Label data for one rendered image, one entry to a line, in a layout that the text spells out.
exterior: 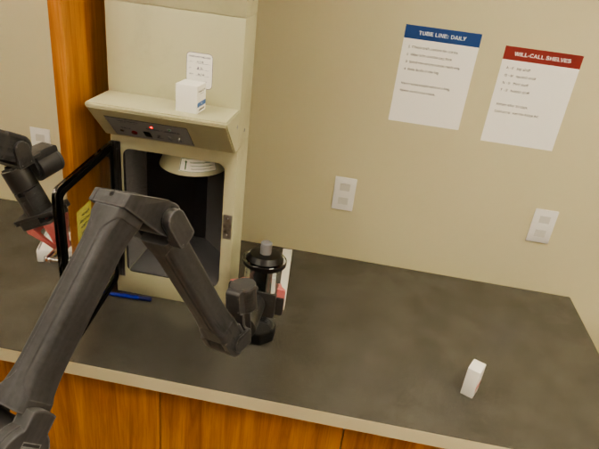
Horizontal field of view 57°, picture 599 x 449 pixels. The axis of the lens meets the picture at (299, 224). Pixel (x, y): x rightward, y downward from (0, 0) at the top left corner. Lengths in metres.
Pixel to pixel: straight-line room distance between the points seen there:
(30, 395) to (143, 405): 0.68
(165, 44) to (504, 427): 1.16
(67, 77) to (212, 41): 0.33
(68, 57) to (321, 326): 0.91
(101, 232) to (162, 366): 0.61
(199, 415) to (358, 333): 0.47
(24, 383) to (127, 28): 0.82
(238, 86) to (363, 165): 0.61
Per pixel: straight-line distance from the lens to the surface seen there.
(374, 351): 1.50
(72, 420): 1.62
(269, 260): 1.33
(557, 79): 1.75
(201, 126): 1.23
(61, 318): 0.83
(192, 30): 1.30
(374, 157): 1.75
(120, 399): 1.50
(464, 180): 1.79
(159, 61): 1.34
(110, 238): 0.85
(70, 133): 1.38
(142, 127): 1.32
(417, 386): 1.43
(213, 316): 1.10
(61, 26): 1.33
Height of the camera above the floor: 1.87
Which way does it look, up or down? 27 degrees down
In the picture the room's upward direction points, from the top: 7 degrees clockwise
